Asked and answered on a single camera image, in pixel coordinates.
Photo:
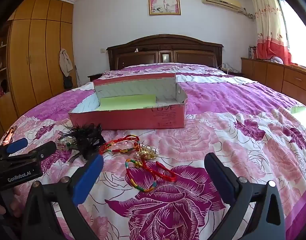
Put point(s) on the gold pearl jewelry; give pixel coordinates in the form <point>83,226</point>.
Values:
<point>146,153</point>

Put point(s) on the framed wedding photo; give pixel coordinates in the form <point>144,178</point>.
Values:
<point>164,2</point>

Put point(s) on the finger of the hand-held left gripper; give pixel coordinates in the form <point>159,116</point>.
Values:
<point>17,145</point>
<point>44,149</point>

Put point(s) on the pink floral blanket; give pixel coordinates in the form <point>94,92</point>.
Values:
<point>217,135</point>

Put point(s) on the black feather hair clip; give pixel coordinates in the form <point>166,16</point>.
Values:
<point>85,140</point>

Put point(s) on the person's left hand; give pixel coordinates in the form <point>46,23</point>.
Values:
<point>15,205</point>

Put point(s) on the white pole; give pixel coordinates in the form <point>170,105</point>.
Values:
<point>78,76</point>

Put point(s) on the green paper sheet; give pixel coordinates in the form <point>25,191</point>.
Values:
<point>299,110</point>

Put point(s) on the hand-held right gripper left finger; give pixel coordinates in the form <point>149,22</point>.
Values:
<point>88,180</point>

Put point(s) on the bright window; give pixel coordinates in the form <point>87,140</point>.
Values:
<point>298,35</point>

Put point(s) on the black hanging bag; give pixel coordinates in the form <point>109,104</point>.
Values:
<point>67,82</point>

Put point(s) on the beige hanging bag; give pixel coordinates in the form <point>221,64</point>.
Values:
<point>65,62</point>

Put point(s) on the dark wooden headboard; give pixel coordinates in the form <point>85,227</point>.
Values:
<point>165,50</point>

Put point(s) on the dark wooden nightstand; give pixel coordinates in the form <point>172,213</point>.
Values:
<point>94,77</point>

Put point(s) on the small framed picture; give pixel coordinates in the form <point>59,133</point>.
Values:
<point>9,135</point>

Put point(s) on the row of books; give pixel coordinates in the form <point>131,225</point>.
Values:
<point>252,52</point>

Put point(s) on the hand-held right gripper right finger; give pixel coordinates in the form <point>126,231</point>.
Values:
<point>220,178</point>

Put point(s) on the open wooden shelf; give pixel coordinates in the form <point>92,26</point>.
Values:
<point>0,62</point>

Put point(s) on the green paper liner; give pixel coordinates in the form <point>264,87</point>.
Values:
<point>128,101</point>

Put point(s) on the red cardboard box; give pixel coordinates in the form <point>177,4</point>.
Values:
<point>133,118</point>

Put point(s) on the floral red curtain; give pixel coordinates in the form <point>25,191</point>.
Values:
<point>270,30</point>

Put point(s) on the low wooden cabinet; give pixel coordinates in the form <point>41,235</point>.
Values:
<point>275,76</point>

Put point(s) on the wall air conditioner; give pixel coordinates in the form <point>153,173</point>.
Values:
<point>221,0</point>

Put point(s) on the wooden wardrobe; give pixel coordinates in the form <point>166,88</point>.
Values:
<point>40,55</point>

